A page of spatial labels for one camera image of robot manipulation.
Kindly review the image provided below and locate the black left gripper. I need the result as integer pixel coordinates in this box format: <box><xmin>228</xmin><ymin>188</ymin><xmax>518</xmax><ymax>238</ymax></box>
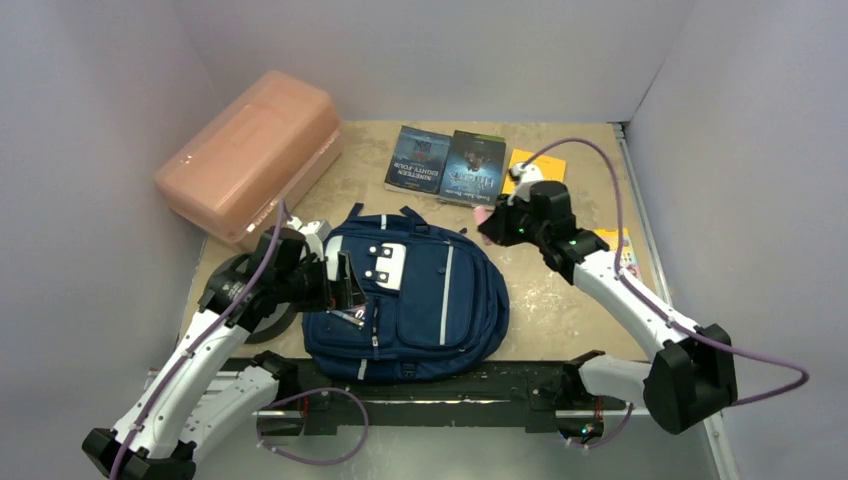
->
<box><xmin>275</xmin><ymin>250</ymin><xmax>367</xmax><ymax>312</ymax></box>

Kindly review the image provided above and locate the navy blue student backpack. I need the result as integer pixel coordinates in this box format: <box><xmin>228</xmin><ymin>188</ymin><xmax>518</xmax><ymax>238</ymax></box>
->
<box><xmin>302</xmin><ymin>203</ymin><xmax>510</xmax><ymax>383</ymax></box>

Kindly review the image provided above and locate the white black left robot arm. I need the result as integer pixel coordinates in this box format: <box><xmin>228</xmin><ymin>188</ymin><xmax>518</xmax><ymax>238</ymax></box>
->
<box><xmin>82</xmin><ymin>220</ymin><xmax>364</xmax><ymax>479</ymax></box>

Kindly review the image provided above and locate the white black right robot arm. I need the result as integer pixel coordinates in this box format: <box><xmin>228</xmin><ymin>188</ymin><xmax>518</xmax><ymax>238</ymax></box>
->
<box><xmin>477</xmin><ymin>181</ymin><xmax>738</xmax><ymax>434</ymax></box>

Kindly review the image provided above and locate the dark blue paperback book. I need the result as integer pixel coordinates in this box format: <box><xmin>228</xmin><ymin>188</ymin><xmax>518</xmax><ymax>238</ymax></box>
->
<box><xmin>438</xmin><ymin>130</ymin><xmax>506</xmax><ymax>209</ymax></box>

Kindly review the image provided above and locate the grey round disc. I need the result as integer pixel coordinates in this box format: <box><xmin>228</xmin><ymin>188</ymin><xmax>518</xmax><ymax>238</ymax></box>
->
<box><xmin>198</xmin><ymin>253</ymin><xmax>297</xmax><ymax>345</ymax></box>

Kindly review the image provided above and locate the yellow paperback book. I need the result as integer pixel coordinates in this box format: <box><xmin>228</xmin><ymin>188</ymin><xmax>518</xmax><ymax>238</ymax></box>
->
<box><xmin>501</xmin><ymin>149</ymin><xmax>566</xmax><ymax>195</ymax></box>

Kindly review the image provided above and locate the Nineteen Eighty-Four paperback book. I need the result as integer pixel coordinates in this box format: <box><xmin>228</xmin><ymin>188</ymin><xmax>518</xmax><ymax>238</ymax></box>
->
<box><xmin>383</xmin><ymin>125</ymin><xmax>452</xmax><ymax>196</ymax></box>

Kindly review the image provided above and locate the colourful crayon box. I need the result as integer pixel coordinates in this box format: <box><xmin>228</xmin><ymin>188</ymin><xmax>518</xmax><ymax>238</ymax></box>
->
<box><xmin>595</xmin><ymin>228</ymin><xmax>643</xmax><ymax>281</ymax></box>

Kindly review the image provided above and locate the translucent pink storage box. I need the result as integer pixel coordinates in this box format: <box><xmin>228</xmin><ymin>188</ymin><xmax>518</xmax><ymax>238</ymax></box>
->
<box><xmin>155</xmin><ymin>71</ymin><xmax>342</xmax><ymax>251</ymax></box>

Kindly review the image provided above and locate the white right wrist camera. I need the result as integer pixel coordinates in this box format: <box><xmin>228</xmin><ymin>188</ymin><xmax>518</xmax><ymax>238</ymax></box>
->
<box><xmin>507</xmin><ymin>163</ymin><xmax>545</xmax><ymax>206</ymax></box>

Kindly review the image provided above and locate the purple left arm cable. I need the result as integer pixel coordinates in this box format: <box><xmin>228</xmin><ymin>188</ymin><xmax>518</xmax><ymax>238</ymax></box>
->
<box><xmin>105</xmin><ymin>198</ymin><xmax>296</xmax><ymax>480</ymax></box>

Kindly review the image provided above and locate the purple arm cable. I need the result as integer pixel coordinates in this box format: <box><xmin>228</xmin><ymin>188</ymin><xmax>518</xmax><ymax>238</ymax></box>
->
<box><xmin>523</xmin><ymin>137</ymin><xmax>811</xmax><ymax>407</ymax></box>
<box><xmin>105</xmin><ymin>198</ymin><xmax>296</xmax><ymax>480</ymax></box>

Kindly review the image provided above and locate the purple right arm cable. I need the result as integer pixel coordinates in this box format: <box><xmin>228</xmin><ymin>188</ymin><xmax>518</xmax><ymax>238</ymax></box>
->
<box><xmin>523</xmin><ymin>137</ymin><xmax>811</xmax><ymax>407</ymax></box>

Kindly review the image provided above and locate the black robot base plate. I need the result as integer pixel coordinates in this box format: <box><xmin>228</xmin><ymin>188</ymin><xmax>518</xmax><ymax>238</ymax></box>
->
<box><xmin>233</xmin><ymin>357</ymin><xmax>627</xmax><ymax>439</ymax></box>

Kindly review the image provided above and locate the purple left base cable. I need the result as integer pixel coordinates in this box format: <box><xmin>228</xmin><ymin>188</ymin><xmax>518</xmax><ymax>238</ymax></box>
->
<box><xmin>255</xmin><ymin>387</ymin><xmax>369</xmax><ymax>466</ymax></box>

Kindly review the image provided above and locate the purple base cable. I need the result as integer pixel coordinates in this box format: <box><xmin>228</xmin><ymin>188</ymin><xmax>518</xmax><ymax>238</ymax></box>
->
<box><xmin>564</xmin><ymin>400</ymin><xmax>634</xmax><ymax>450</ymax></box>
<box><xmin>255</xmin><ymin>387</ymin><xmax>369</xmax><ymax>466</ymax></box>

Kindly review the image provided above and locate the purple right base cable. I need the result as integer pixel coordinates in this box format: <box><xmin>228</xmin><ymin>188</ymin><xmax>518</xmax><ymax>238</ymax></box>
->
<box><xmin>564</xmin><ymin>400</ymin><xmax>634</xmax><ymax>450</ymax></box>

